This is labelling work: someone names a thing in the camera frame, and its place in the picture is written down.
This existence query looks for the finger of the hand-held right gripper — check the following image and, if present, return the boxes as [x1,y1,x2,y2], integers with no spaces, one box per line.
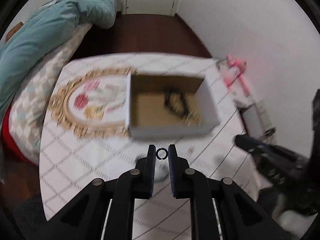
[234,134,304,163]

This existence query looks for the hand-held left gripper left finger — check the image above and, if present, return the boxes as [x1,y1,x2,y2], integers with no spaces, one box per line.
[32,144,157,240]

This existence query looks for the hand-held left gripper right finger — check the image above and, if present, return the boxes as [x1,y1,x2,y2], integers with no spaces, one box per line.
[168,144,292,240]

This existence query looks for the white cardboard box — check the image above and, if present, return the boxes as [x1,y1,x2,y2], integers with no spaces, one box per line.
[126,73,221,141]

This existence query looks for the white checked tablecloth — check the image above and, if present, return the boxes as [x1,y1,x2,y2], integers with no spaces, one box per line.
[39,52,260,240]

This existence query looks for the white cylindrical object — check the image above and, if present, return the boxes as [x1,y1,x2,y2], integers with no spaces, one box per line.
[241,99,277,138]

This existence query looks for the patterned bed mattress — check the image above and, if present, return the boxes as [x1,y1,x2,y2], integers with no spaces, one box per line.
[7,22,93,159]

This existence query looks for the teal quilted blanket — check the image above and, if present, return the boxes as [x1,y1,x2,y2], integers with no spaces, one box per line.
[0,0,119,117]

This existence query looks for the black hair ties in box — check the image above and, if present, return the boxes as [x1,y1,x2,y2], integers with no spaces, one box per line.
[163,86,200,125]

